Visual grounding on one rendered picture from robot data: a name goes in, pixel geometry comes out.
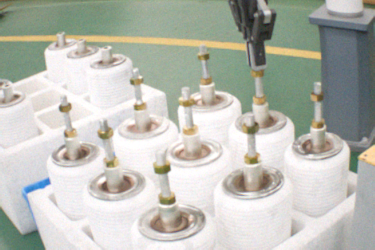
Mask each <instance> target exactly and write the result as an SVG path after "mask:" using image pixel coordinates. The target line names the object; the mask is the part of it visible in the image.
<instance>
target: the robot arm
mask: <svg viewBox="0 0 375 250"><path fill-rule="evenodd" d="M227 1H228V4H229V6H230V10H231V11H232V14H233V17H234V21H235V24H236V29H237V30H238V31H239V32H242V37H243V39H244V40H246V41H245V46H246V54H247V63H248V65H249V66H250V67H251V68H252V69H254V70H259V69H263V68H264V69H265V68H267V66H268V64H267V57H266V48H265V41H267V40H271V38H272V34H273V29H274V24H275V20H276V16H277V12H276V11H275V9H268V7H267V5H268V0H227ZM326 6H327V13H328V14H330V15H332V16H336V17H345V18H355V17H356V18H358V17H361V16H363V15H364V9H363V3H362V0H326Z"/></svg>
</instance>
